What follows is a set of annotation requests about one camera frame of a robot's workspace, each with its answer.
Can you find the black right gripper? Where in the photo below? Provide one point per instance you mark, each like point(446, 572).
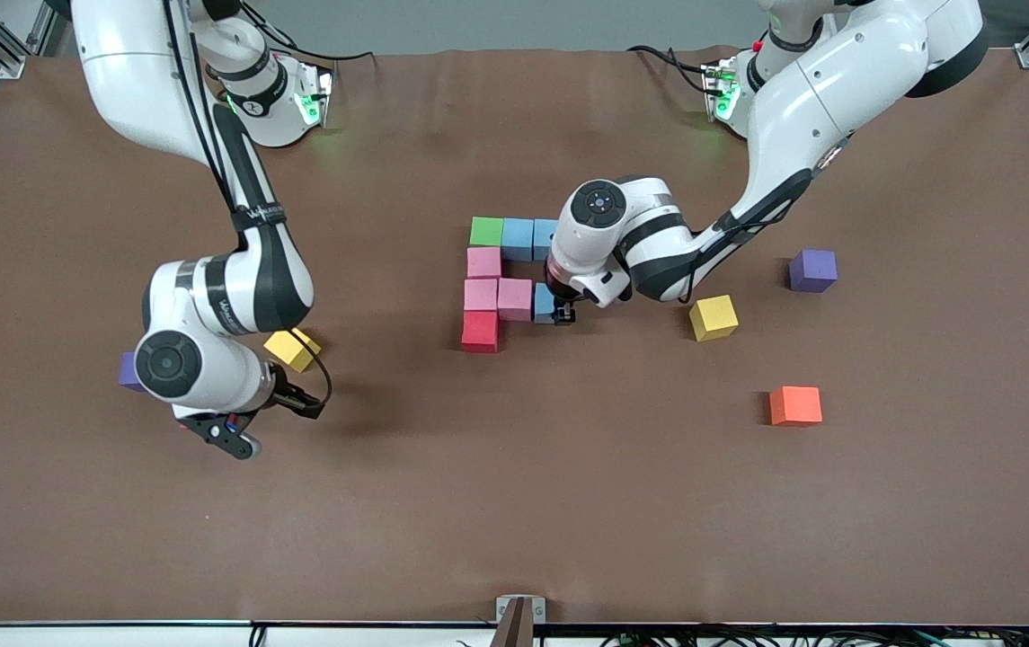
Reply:
point(291, 396)

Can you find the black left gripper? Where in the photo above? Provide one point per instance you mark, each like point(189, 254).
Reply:
point(561, 303)

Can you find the light blue foam cube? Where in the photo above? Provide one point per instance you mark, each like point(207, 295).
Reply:
point(541, 301)
point(518, 238)

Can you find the pink foam cube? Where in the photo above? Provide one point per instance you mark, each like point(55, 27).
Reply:
point(483, 262)
point(515, 299)
point(481, 295)

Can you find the yellow foam cube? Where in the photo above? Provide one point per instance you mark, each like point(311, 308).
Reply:
point(714, 317)
point(285, 349)

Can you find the steel blue foam cube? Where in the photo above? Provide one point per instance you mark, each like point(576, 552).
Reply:
point(543, 235)

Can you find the green foam cube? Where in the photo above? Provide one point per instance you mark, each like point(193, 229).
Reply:
point(486, 231)

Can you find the orange foam cube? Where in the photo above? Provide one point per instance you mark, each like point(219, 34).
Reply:
point(795, 405)

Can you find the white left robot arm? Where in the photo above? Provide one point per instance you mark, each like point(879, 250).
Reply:
point(802, 99)

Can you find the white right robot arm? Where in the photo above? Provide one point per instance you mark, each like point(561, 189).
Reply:
point(119, 72)

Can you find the purple foam cube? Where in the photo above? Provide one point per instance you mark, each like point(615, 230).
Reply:
point(126, 373)
point(813, 270)

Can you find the right arm wrist camera box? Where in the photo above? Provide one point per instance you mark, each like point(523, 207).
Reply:
point(228, 438)

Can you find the metal bracket with brown post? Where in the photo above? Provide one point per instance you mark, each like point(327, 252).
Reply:
point(520, 629)

